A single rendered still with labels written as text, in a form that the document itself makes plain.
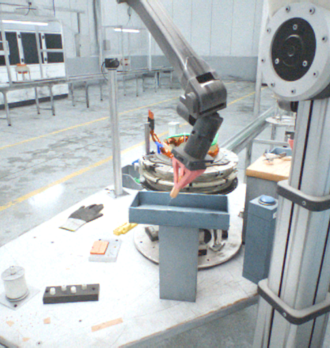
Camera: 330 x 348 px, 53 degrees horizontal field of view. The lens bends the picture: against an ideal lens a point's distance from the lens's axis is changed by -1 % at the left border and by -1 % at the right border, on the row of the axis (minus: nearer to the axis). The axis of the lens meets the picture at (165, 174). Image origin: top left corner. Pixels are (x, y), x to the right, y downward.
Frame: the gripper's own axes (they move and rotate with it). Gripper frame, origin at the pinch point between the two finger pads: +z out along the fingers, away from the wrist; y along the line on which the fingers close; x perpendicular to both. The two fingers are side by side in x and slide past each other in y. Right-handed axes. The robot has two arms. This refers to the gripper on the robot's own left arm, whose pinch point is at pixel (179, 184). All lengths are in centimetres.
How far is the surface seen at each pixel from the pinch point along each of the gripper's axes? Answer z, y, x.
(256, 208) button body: 0.7, -19.0, 13.9
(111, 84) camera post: -2, -27, -68
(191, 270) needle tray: 19.3, -3.2, 12.7
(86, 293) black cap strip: 37.5, 13.5, -4.0
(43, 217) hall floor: 160, -86, -167
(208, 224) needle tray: 4.0, -1.2, 11.5
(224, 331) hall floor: 97, -85, 14
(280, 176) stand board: -5.8, -35.6, 10.2
